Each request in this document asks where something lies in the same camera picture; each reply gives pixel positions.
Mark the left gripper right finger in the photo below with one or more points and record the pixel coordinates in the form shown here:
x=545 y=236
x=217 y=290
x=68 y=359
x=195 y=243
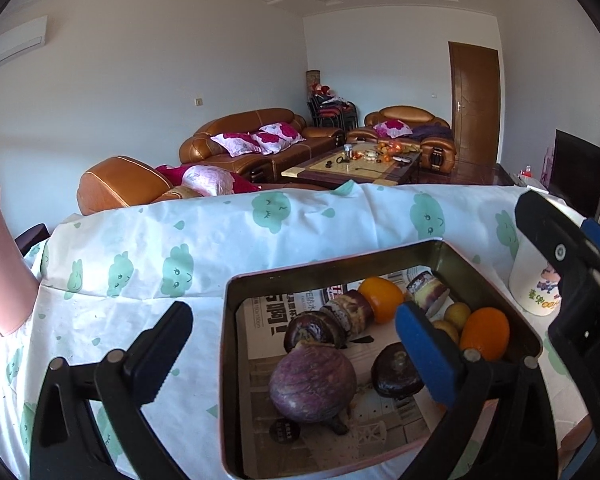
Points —
x=460 y=385

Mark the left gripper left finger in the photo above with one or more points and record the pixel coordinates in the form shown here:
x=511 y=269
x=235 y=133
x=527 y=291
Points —
x=128 y=380

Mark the orange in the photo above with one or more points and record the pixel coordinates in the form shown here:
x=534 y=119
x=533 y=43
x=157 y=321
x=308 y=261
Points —
x=487 y=331

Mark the dark mangosteen front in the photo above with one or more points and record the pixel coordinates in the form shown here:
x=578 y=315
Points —
x=394 y=375

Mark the dark mangosteen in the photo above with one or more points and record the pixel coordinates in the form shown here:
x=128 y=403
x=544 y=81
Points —
x=315 y=326
x=394 y=375

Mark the striped purple cut fruit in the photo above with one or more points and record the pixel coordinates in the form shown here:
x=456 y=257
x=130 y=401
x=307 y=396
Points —
x=428 y=292

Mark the orange fruit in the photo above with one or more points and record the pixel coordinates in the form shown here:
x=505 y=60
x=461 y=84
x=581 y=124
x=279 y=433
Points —
x=384 y=297

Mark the dark mangosteen back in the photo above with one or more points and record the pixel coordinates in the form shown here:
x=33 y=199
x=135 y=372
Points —
x=315 y=326

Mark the black television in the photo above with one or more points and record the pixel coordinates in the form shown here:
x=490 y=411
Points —
x=575 y=175

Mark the white cartoon pig mug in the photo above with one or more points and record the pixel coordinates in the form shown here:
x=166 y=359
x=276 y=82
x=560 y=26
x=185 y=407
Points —
x=534 y=282

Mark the yellow-green kiwi fruit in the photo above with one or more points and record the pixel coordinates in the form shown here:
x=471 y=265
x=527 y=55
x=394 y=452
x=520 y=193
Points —
x=457 y=314

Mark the pink biscuit tin box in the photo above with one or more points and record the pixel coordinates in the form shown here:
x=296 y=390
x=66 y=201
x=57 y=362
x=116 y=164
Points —
x=256 y=443

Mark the cut purple fruit in tin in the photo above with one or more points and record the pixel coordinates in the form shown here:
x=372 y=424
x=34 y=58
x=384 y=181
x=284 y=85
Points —
x=351 y=311

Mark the purple round fruit in tin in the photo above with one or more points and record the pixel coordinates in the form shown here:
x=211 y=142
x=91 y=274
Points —
x=313 y=383

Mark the pink plastic pitcher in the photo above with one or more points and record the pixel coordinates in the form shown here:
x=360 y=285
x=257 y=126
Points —
x=18 y=285

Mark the brown wooden door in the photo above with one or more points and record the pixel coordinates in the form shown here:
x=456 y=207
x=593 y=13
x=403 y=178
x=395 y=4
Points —
x=476 y=96

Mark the brown leather armchair far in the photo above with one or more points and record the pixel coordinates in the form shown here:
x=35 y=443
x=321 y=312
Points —
x=414 y=127

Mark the brown leather armchair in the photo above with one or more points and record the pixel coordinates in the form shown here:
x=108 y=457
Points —
x=414 y=127
x=120 y=181

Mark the brown leather armchair near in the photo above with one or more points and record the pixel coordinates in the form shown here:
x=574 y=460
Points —
x=120 y=181

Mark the light pink cushion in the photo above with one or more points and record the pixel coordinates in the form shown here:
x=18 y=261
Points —
x=208 y=180

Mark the wooden coffee table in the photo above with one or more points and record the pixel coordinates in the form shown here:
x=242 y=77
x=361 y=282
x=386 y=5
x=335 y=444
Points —
x=364 y=162

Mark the pink pillow on armchair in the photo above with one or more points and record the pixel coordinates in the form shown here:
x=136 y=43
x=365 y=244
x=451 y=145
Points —
x=392 y=129

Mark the long brown leather sofa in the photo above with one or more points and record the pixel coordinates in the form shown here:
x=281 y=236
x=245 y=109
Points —
x=199 y=149

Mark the pink floral pillow left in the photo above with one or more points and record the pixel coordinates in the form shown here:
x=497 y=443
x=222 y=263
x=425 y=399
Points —
x=237 y=143

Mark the pink floral pillow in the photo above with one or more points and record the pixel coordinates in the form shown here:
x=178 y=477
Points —
x=277 y=137
x=237 y=143

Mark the pink floral pillow right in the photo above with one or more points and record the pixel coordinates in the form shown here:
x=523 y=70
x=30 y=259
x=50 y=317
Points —
x=277 y=137

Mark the stacked dark chairs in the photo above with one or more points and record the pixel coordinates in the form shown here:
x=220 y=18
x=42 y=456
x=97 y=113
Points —
x=332 y=112

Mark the white air conditioner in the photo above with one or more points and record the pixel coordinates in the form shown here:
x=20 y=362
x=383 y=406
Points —
x=23 y=39

